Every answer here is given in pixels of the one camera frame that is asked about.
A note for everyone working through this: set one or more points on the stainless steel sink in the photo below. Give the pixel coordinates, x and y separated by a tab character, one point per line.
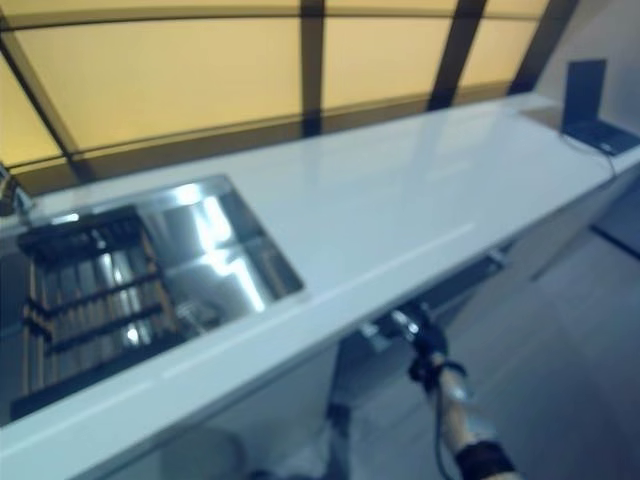
220	250

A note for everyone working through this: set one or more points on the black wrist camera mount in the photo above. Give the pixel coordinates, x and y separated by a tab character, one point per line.
422	375

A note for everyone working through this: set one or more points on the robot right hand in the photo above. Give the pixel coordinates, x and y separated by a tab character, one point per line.
425	335

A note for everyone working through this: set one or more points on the chrome kitchen faucet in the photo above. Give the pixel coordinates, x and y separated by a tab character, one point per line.
7	192

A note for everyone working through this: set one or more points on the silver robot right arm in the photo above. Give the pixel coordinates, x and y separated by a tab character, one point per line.
470	425

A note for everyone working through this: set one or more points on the black sink drying rack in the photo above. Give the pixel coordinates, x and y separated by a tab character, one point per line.
90	300

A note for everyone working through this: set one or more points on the black laptop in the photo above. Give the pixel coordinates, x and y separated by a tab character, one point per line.
585	95

